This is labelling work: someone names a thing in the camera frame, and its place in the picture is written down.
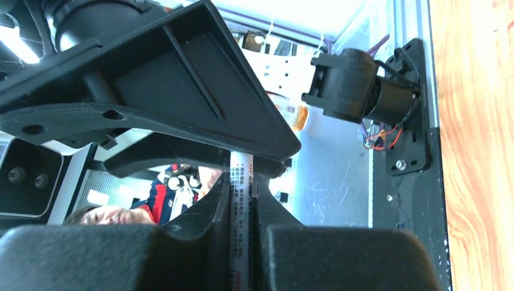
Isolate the person in striped shirt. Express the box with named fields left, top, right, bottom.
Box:
left=63, top=164, right=224, bottom=226

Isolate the white pen brown cap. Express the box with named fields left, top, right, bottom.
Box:
left=228, top=151, right=253, bottom=290

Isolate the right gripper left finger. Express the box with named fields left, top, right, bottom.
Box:
left=1, top=174, right=230, bottom=290

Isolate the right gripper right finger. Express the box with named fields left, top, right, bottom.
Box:
left=251, top=175, right=440, bottom=290

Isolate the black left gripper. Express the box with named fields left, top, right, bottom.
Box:
left=1, top=1, right=301, bottom=178

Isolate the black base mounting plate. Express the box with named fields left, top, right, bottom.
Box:
left=370, top=38, right=453, bottom=290

